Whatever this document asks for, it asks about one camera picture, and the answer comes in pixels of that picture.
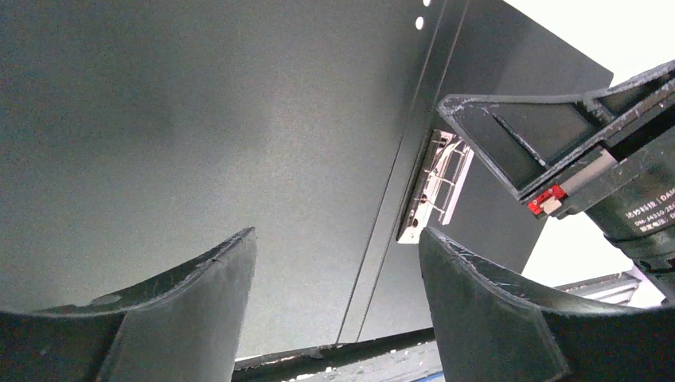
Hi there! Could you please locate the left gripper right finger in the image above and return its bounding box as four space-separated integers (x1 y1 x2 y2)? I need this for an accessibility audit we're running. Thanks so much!
419 228 674 381

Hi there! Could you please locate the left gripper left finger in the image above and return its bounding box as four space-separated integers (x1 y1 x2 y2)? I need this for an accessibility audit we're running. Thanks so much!
1 228 257 381

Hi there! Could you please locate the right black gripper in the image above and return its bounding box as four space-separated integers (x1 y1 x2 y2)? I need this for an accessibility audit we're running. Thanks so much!
436 60 675 220

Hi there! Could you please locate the metal folder clip mechanism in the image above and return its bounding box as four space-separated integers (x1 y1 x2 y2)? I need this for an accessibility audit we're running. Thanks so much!
396 130 474 244

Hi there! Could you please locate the red black clip folder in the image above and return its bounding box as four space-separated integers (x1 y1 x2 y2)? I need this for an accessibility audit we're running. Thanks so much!
1 1 613 357

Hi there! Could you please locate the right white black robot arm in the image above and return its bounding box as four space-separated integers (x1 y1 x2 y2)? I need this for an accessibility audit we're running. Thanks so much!
436 61 674 302

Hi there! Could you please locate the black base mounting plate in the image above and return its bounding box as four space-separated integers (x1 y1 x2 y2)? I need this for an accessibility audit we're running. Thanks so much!
232 328 435 381

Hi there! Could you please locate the slotted cable duct rail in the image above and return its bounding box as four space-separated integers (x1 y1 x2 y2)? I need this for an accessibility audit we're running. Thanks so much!
556 272 642 306

